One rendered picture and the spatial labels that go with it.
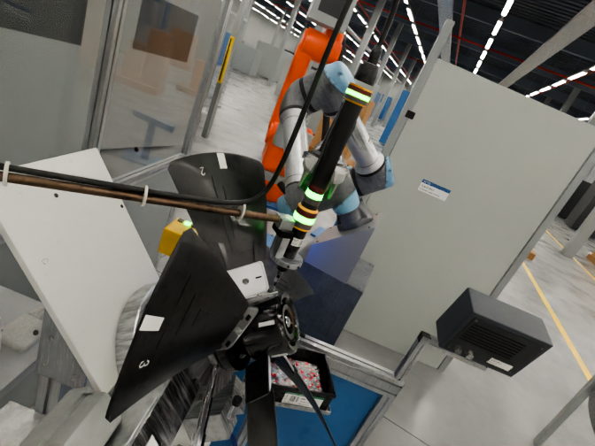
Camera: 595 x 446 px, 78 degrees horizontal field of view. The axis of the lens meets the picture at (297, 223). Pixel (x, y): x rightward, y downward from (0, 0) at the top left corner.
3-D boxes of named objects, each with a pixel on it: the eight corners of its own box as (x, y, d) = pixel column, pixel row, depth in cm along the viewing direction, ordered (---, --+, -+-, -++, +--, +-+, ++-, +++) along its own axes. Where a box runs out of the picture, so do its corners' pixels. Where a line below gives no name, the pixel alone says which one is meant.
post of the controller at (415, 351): (395, 379, 126) (423, 335, 119) (393, 372, 129) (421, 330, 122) (403, 382, 126) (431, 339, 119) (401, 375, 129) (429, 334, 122)
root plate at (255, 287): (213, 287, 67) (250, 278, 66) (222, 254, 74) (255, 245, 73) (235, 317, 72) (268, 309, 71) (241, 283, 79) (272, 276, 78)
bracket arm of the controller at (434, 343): (418, 342, 120) (422, 335, 119) (416, 337, 123) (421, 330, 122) (484, 371, 120) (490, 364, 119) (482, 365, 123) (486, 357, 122)
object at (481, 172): (303, 313, 290) (447, 18, 210) (304, 310, 295) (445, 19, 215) (443, 372, 292) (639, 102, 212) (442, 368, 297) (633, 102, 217)
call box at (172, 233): (156, 255, 117) (164, 226, 113) (170, 242, 127) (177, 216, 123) (202, 274, 118) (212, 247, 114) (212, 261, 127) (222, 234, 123)
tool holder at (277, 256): (268, 268, 71) (287, 225, 68) (256, 248, 77) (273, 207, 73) (306, 271, 76) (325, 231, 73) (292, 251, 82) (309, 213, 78)
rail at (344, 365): (153, 299, 127) (159, 280, 124) (159, 293, 131) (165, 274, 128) (393, 399, 128) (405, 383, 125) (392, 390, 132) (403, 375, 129)
